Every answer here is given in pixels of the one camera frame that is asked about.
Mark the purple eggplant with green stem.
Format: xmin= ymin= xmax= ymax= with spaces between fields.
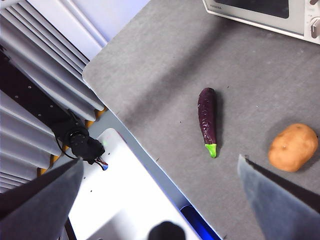
xmin=197 ymin=87 xmax=218 ymax=159

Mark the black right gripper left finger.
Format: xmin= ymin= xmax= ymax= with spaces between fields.
xmin=0 ymin=157 xmax=85 ymax=240

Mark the pale grey pleated curtain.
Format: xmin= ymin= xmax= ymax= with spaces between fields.
xmin=0 ymin=0 xmax=111 ymax=195

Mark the black bar with screws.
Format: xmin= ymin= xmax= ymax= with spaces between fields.
xmin=0 ymin=44 xmax=76 ymax=141

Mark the oven timer knob beige grip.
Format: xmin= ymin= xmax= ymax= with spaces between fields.
xmin=309 ymin=16 xmax=320 ymax=39

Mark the white toaster oven body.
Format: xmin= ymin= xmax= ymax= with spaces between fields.
xmin=202 ymin=0 xmax=320 ymax=46

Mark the black rounded cap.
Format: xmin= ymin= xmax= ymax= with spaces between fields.
xmin=148 ymin=221 xmax=186 ymax=240

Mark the brown potato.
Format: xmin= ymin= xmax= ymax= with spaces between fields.
xmin=267 ymin=123 xmax=319 ymax=173

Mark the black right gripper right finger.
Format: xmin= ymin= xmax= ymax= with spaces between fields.
xmin=237 ymin=154 xmax=320 ymax=240

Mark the oven door with beige handle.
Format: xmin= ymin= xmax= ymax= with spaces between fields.
xmin=203 ymin=0 xmax=307 ymax=37

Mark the blue plastic object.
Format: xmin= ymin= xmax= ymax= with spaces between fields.
xmin=179 ymin=204 xmax=222 ymax=240

